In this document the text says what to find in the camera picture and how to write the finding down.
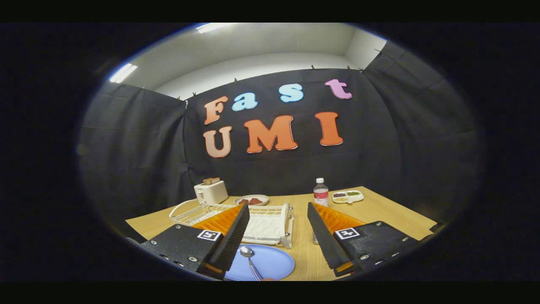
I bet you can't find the black backdrop cloth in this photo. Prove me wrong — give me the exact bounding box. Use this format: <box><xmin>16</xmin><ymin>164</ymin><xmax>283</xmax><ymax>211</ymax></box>
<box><xmin>78</xmin><ymin>40</ymin><xmax>481</xmax><ymax>237</ymax></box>

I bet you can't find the white wire dish rack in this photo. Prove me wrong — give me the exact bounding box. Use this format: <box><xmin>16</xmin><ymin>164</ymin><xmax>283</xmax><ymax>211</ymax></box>
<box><xmin>169</xmin><ymin>199</ymin><xmax>294</xmax><ymax>249</ymax></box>

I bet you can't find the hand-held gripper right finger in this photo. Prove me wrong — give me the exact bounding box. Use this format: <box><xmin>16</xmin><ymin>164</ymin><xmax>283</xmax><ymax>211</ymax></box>
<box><xmin>307</xmin><ymin>202</ymin><xmax>422</xmax><ymax>277</ymax></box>

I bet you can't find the white toaster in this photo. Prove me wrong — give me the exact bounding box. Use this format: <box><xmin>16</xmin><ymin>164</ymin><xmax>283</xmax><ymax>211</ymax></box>
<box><xmin>194</xmin><ymin>181</ymin><xmax>229</xmax><ymax>205</ymax></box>

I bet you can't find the metal spoon with blue handle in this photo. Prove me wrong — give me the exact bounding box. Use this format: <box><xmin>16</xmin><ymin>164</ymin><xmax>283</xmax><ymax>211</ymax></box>
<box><xmin>240</xmin><ymin>246</ymin><xmax>264</xmax><ymax>281</ymax></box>

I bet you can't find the long ceiling light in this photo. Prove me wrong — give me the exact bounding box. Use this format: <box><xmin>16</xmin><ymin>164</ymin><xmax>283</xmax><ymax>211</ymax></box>
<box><xmin>109</xmin><ymin>63</ymin><xmax>138</xmax><ymax>84</ymax></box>

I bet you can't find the beige round plate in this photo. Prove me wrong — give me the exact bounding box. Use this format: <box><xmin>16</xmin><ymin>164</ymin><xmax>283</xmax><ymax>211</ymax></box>
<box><xmin>234</xmin><ymin>194</ymin><xmax>270</xmax><ymax>206</ymax></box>

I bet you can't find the blue plate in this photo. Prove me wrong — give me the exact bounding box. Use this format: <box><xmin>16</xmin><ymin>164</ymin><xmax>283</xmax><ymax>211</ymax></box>
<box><xmin>224</xmin><ymin>244</ymin><xmax>295</xmax><ymax>281</ymax></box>

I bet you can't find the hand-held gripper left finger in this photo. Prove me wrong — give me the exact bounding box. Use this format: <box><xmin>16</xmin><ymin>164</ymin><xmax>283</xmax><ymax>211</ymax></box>
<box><xmin>140</xmin><ymin>203</ymin><xmax>250</xmax><ymax>279</ymax></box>

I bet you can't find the white divided tray with beans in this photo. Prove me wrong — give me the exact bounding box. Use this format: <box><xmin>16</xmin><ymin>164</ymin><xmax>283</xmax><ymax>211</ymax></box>
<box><xmin>332</xmin><ymin>190</ymin><xmax>365</xmax><ymax>205</ymax></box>

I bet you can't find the clear bottle with red label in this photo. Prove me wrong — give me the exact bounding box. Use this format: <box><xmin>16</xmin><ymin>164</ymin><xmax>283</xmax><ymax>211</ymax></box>
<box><xmin>313</xmin><ymin>178</ymin><xmax>329</xmax><ymax>207</ymax></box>

